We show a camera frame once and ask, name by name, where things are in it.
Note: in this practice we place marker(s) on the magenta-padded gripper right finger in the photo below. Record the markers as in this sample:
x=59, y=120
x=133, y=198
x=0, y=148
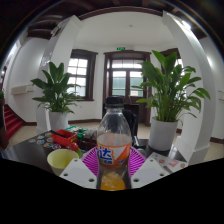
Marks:
x=150, y=173

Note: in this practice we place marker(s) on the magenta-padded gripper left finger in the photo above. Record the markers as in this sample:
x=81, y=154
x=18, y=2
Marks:
x=78, y=173

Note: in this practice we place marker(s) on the clear orange soda bottle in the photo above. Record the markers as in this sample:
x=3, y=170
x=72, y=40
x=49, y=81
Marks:
x=114, y=150

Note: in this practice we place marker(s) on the pale yellow cup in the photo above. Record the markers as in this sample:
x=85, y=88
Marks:
x=60, y=161

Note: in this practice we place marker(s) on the printed paper leaflet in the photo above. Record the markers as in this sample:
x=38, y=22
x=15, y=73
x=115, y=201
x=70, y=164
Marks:
x=170, y=162

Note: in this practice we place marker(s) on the red plastic box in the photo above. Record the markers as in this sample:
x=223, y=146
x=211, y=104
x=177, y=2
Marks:
x=65, y=137

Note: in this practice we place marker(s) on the colourful round stickers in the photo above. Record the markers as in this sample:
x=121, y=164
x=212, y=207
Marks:
x=41, y=140

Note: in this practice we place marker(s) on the black chair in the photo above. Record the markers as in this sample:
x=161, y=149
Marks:
x=132, y=121

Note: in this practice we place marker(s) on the small potted plant white pot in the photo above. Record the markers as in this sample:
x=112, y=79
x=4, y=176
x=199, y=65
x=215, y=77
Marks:
x=55, y=93

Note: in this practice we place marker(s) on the red carpeted staircase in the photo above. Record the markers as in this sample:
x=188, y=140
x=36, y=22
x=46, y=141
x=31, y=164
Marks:
x=12, y=121

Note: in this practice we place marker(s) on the large potted plant white pot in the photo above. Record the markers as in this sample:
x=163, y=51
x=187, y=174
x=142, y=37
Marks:
x=170, y=90

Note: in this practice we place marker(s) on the dark wooden double door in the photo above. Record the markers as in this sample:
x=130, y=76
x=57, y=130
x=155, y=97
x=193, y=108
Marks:
x=125, y=80

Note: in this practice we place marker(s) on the dark framed window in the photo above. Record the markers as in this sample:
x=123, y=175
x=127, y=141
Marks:
x=170, y=52
x=80, y=73

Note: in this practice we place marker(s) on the green exit sign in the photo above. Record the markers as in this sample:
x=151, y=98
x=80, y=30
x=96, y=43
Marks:
x=120, y=48

